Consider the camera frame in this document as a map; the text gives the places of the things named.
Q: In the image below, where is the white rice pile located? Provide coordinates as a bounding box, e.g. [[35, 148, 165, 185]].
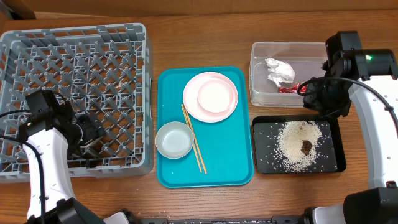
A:
[[257, 120, 331, 173]]

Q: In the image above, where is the grey shallow bowl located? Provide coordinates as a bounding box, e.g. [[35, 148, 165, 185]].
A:
[[155, 121, 193, 159]]

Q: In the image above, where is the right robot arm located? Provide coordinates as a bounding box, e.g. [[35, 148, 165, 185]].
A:
[[300, 31, 397, 224]]

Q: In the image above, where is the large white round plate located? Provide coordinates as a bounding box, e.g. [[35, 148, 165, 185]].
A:
[[183, 72, 239, 123]]

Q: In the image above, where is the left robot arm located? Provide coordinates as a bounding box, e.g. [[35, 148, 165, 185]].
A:
[[17, 90, 106, 223]]

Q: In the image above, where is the black rectangular tray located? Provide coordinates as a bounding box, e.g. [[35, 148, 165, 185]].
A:
[[252, 114, 346, 174]]

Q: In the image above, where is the teal plastic serving tray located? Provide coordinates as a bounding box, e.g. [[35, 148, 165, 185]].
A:
[[157, 66, 254, 188]]

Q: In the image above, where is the clear plastic waste bin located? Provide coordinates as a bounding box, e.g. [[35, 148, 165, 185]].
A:
[[249, 42, 327, 108]]

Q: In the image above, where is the grey plastic dish rack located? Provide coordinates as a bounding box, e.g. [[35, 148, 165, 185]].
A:
[[1, 23, 153, 184]]

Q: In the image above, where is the small pink bowl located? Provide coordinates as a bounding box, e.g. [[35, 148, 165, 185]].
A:
[[197, 78, 237, 113]]

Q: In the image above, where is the brown food scrap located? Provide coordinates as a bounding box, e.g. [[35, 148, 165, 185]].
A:
[[301, 140, 312, 156]]

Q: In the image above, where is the red snack wrapper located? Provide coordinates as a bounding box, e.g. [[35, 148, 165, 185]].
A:
[[278, 83, 307, 93]]

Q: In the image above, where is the white napkin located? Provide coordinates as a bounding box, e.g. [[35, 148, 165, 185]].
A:
[[265, 58, 295, 88]]

